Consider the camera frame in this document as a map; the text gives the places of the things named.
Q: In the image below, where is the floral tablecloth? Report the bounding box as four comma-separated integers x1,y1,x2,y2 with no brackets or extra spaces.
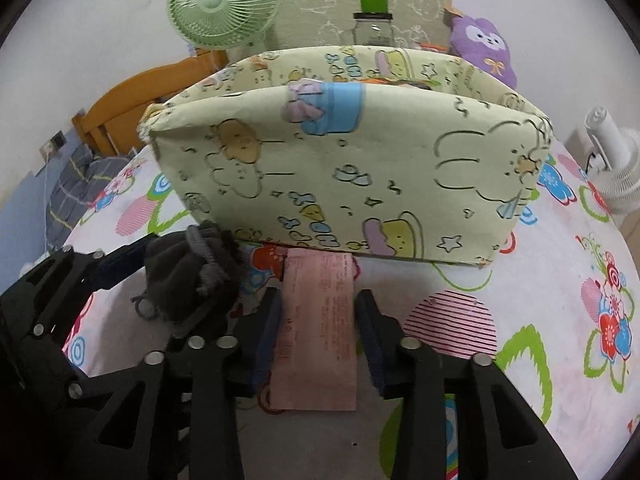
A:
63,144,639,479

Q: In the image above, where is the green orange tissue pack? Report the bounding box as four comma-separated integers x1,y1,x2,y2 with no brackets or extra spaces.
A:
358,76,432,90

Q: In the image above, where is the white standing fan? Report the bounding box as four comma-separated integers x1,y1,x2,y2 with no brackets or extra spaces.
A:
585,106,639,216

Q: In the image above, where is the wall power socket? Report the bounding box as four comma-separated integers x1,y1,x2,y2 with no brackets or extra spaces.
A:
39,131,67,162

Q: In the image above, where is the pink paper packet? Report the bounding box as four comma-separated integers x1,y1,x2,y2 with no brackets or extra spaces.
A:
269,248,357,412

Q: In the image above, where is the green desk fan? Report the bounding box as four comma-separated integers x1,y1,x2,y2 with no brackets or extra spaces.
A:
167,0,281,62

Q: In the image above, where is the yellow cartoon fabric storage box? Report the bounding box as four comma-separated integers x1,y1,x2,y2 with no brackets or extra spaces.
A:
139,46,553,266

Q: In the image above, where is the glass jar with green lid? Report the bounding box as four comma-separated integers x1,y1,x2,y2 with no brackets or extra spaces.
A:
352,0,395,47

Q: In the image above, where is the purple plush bunny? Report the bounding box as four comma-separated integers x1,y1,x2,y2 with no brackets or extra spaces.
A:
445,6,518,89

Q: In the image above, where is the grey plaid pillow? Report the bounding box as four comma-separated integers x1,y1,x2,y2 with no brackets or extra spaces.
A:
44,144,130,252

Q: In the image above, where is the grey drawstring pouch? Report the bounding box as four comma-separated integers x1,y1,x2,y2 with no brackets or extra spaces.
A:
131,221,243,334

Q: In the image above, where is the cardboard panel with cartoon drawings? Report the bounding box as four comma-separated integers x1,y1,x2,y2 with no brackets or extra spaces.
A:
265,0,451,49

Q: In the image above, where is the wooden bed headboard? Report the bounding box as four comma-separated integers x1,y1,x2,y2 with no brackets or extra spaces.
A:
72,49,228,156

